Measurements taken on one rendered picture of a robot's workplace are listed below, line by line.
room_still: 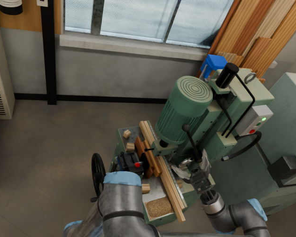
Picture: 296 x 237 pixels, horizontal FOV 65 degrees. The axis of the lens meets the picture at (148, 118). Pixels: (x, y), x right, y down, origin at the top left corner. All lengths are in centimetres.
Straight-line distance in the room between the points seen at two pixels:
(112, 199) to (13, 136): 201
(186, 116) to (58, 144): 171
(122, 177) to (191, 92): 48
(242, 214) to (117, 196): 56
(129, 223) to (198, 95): 58
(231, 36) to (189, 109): 167
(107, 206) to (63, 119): 207
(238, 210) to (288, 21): 220
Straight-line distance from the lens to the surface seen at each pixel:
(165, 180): 137
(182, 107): 98
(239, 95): 111
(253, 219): 105
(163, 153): 133
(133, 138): 150
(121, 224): 66
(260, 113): 117
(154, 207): 129
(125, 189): 69
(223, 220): 108
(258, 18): 268
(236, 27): 254
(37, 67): 259
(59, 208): 221
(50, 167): 237
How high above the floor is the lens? 209
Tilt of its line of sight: 47 degrees down
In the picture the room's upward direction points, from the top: 23 degrees clockwise
